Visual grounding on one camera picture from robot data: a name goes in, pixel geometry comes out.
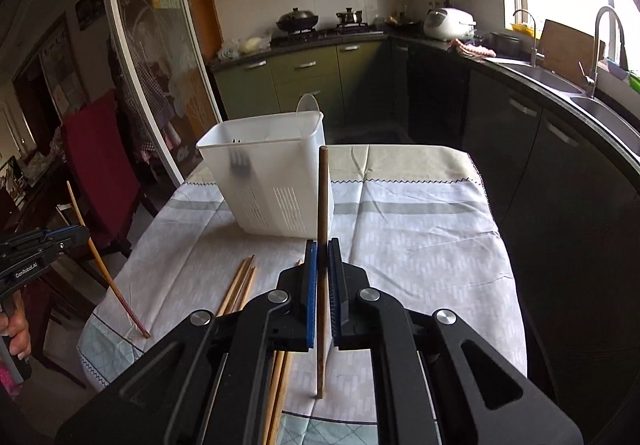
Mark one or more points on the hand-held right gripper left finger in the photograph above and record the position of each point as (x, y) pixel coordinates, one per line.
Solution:
(312, 295)

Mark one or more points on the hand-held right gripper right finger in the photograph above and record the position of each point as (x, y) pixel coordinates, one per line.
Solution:
(335, 315)

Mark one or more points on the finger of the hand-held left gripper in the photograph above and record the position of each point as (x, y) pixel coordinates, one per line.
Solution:
(55, 251)
(57, 234)

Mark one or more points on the dark brown wooden chopstick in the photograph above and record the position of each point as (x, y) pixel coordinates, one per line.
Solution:
(323, 205)

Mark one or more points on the white plastic utensil holder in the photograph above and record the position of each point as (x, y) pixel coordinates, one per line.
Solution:
(280, 160)

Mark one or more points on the person's left hand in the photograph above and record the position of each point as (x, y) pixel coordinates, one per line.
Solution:
(17, 332)

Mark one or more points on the cluttered wooden side table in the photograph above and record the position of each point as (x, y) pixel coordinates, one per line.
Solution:
(30, 205)

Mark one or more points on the red covered chair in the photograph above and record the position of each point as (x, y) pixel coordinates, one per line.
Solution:
(100, 160)

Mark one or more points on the pale checked tablecloth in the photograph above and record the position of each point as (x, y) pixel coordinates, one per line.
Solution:
(415, 245)

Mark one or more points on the pink patterned clothing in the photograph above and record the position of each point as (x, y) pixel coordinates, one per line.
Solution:
(7, 380)

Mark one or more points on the metal fork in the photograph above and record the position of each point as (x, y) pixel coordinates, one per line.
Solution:
(240, 164)

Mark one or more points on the patterned glass sliding door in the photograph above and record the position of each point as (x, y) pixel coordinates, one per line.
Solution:
(165, 50)

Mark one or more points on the green lower kitchen cabinets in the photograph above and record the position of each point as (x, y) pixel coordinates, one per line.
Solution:
(310, 75)

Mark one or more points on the black built-in oven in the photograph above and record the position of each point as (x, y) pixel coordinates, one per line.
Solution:
(435, 95)

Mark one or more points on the clear plastic bag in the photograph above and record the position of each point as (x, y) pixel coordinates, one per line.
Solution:
(231, 51)

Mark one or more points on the dark cabinets under sink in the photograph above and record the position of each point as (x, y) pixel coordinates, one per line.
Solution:
(550, 175)

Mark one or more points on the pale bagged food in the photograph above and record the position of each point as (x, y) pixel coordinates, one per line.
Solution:
(255, 44)

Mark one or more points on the black gas stove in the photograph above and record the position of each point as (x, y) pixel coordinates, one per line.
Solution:
(325, 33)

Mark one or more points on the black wok with lid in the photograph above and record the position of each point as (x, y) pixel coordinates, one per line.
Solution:
(297, 20)

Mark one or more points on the black frying pan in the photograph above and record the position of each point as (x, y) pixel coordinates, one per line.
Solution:
(402, 24)

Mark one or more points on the pink dish cloth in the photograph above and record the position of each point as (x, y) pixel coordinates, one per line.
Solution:
(470, 49)

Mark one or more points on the white rice cooker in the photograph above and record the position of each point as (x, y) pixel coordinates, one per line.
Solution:
(450, 23)

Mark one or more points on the dark grey pot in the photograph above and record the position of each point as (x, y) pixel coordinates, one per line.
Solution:
(505, 42)

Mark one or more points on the steel kitchen sink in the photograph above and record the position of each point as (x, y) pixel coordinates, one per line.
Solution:
(550, 77)

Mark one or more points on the small steel faucet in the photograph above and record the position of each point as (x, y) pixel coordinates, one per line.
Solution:
(533, 50)

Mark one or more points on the yellow sponge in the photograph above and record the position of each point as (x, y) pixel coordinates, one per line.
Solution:
(522, 29)

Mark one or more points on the wooden cutting board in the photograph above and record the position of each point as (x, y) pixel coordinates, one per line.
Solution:
(570, 47)

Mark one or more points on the tall steel faucet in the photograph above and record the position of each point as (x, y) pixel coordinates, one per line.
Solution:
(596, 50)

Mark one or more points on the green plastic item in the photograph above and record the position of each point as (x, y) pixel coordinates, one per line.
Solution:
(634, 81)

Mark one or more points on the calligraphy wall poster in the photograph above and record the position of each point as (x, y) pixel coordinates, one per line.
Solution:
(57, 70)

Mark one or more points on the dark framed wall picture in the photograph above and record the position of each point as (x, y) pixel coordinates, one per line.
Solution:
(89, 7)

